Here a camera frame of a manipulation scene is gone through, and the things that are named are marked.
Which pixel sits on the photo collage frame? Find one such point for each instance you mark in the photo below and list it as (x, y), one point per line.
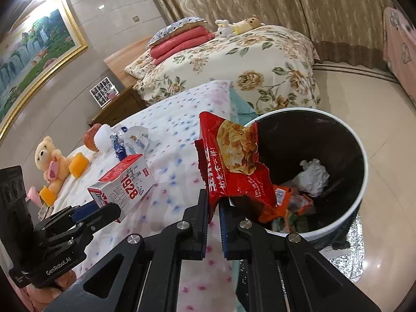
(103, 91)

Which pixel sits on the red white milk carton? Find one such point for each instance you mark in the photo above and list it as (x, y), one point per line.
(130, 182)

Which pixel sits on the person's left hand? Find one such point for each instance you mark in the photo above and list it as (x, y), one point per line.
(45, 295)

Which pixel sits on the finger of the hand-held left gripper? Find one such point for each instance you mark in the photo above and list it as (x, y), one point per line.
(107, 213)
(85, 210)

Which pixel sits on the white plastic bag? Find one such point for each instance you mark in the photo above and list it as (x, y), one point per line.
(130, 141)

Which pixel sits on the silver foil sheet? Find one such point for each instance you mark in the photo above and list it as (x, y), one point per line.
(351, 250)

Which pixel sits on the red apple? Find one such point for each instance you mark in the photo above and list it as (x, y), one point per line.
(89, 138)

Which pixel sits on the pink heart print chair cover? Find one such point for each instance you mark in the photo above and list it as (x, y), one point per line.
(398, 39)

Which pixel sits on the folded red quilt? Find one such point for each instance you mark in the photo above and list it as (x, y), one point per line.
(182, 42)

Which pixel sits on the small green packet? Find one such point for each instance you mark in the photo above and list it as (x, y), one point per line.
(45, 211)

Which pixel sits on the framed landscape painting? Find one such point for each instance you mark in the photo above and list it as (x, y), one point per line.
(29, 55)

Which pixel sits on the white rabbit plush toy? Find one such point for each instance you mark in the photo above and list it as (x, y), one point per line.
(226, 29)

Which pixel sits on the white foam fruit net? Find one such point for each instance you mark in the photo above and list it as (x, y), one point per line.
(104, 138)

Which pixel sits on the yellow plush toy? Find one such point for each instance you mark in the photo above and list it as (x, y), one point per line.
(247, 24)

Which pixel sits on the cream patterned pillow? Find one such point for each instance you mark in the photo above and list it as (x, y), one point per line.
(139, 65)

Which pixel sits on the blue white frilled pillow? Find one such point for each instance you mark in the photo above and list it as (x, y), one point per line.
(175, 29)

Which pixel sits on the teal bed sheet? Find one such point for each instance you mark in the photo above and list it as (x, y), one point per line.
(242, 102)

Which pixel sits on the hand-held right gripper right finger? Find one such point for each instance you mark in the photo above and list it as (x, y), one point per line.
(224, 234)

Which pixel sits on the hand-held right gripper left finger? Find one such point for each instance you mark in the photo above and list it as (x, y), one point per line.
(203, 230)

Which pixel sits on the floral bed cover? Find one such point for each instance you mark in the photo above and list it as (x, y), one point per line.
(260, 58)

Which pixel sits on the orange foam fruit net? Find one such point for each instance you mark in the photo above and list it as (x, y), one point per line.
(47, 195)

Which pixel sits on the red snack bag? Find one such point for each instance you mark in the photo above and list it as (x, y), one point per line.
(234, 156)

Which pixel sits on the yellow foam fruit net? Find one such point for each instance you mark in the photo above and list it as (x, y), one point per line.
(79, 165)

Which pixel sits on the beige patterned curtain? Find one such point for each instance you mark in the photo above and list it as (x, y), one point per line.
(260, 0)

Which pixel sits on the cream teddy bear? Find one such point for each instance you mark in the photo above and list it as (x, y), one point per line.
(45, 152)

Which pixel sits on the wooden headboard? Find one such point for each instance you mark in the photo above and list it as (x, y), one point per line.
(123, 61)

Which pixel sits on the orange white snack wrapper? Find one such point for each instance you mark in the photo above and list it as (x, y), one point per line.
(287, 198)

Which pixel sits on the wooden nightstand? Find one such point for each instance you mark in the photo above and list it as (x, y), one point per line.
(120, 107)

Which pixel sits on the round black trash bin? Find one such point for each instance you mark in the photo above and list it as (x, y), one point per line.
(341, 143)

